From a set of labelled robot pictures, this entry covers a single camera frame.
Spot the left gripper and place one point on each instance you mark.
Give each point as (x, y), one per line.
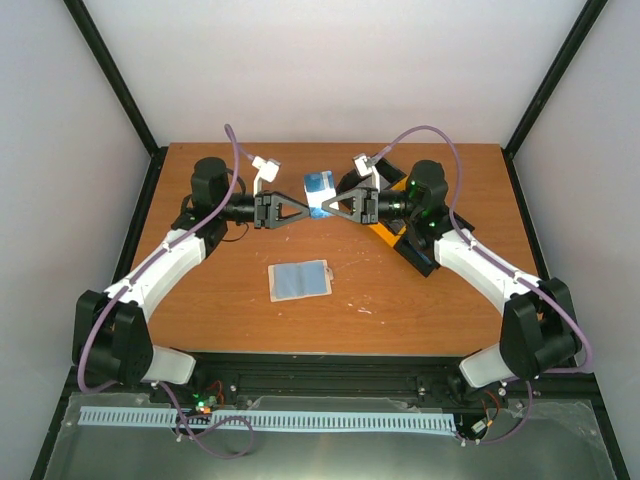
(268, 210)

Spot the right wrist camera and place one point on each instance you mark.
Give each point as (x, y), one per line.
(365, 168)

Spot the black aluminium rail base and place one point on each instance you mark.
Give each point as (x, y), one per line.
(423, 382)

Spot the black bin with blue cards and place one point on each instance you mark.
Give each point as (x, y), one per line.
(420, 255)

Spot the left black frame post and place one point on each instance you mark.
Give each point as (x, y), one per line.
(88, 29)

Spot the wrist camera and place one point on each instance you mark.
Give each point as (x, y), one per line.
(266, 171)
(365, 168)

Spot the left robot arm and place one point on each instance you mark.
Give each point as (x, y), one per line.
(111, 336)

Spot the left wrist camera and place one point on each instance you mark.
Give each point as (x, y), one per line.
(266, 171)

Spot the right black frame post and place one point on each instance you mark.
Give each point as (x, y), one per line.
(579, 31)

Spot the blue VIP card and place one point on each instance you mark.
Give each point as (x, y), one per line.
(319, 187)

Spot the small electronics board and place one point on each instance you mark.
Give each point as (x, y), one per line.
(208, 402)

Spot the light blue cable duct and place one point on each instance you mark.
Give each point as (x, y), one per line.
(274, 421)

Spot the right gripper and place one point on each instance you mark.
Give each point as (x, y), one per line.
(365, 208)

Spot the black frame post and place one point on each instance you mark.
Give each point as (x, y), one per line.
(579, 31)
(88, 29)

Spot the yellow bin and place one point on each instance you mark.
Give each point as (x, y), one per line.
(390, 232)

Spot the beige card holder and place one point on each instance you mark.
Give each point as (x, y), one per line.
(294, 281)

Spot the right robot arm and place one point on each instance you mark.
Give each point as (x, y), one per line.
(538, 331)

